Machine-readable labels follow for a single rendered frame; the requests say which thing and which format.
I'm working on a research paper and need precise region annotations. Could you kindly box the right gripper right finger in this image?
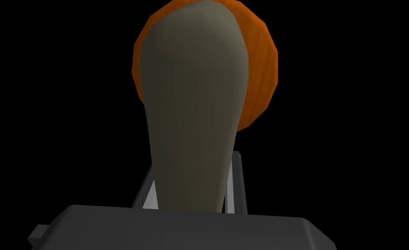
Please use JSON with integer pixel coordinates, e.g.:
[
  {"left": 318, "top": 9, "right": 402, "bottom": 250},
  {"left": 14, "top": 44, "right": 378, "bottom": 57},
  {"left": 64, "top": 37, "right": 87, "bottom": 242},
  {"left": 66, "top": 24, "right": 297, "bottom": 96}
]
[{"left": 224, "top": 151, "right": 248, "bottom": 215}]

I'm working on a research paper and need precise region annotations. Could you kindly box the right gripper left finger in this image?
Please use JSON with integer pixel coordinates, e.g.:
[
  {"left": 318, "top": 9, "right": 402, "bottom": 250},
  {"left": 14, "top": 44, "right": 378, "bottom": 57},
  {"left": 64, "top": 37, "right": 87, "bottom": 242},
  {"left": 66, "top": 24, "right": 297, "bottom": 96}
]
[{"left": 131, "top": 163, "right": 159, "bottom": 211}]

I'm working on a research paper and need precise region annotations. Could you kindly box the grey and orange knob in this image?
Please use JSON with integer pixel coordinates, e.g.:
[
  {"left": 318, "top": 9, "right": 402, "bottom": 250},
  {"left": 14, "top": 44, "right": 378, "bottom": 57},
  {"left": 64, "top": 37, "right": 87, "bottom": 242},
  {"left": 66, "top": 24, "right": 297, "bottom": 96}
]
[{"left": 131, "top": 0, "right": 279, "bottom": 214}]

